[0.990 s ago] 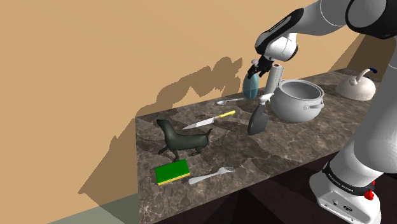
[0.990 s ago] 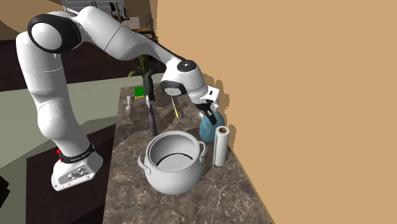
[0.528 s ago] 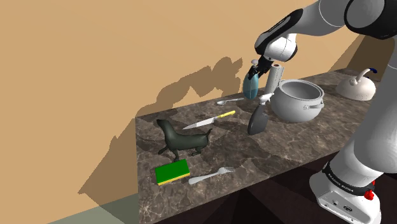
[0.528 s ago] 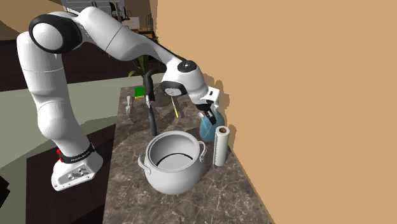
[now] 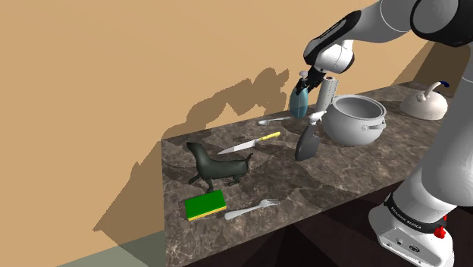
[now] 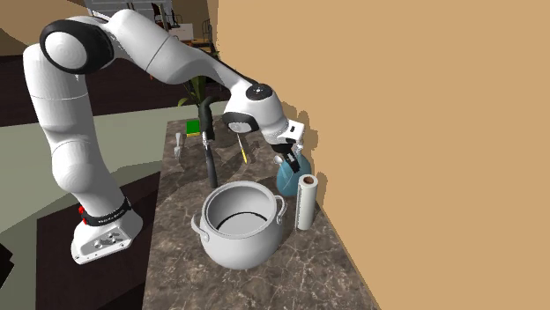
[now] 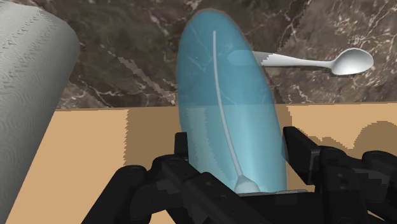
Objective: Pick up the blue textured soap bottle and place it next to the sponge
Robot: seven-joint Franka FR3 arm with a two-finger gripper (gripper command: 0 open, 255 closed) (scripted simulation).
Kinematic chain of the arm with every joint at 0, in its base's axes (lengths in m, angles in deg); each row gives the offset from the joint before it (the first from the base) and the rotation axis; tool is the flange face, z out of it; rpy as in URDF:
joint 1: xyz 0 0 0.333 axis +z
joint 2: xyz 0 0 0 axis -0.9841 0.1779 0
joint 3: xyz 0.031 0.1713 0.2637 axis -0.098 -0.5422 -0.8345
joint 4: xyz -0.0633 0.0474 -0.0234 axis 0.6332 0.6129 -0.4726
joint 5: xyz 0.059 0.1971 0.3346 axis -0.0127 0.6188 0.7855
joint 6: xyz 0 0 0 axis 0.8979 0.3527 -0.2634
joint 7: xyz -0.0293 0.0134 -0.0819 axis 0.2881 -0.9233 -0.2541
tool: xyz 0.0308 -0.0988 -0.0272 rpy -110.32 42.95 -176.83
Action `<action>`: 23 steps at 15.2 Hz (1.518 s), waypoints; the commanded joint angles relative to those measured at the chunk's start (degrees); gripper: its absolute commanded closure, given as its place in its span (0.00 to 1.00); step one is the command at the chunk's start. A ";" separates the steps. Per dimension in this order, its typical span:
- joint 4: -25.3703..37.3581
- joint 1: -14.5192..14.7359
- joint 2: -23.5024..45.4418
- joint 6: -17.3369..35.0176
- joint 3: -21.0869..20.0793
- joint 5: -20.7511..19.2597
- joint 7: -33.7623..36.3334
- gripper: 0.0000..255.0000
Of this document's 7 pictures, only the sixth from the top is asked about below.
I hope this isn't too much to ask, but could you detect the black handled kitchen tool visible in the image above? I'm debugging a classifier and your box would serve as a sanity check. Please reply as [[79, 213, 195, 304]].
[[202, 131, 219, 189]]

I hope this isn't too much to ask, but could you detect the white round pot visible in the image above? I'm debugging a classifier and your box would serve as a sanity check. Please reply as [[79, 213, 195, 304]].
[[190, 181, 286, 271]]

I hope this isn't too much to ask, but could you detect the background table with chairs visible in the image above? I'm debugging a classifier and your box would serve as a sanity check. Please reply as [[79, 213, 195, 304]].
[[84, 0, 219, 55]]

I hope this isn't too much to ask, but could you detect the black kitchen faucet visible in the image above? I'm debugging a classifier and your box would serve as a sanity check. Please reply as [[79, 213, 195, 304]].
[[197, 95, 223, 144]]

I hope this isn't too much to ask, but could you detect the blue glass jug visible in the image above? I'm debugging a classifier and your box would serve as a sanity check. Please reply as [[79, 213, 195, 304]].
[[276, 152, 313, 198]]

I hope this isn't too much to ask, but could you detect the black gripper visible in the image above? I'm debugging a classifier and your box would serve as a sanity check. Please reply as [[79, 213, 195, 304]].
[[272, 143, 301, 174]]

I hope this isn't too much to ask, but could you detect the dark robot stand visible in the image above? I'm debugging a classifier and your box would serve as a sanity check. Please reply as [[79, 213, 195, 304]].
[[34, 170, 162, 310]]

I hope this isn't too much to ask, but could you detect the yellow handled knife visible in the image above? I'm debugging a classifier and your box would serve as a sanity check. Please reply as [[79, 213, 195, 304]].
[[235, 132, 249, 165]]

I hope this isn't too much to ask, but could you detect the green potted plant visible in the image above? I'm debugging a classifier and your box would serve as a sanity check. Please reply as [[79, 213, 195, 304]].
[[177, 75, 207, 108]]

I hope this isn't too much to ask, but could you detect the white paper towel roll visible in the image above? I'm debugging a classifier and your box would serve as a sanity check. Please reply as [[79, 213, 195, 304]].
[[295, 173, 319, 231]]

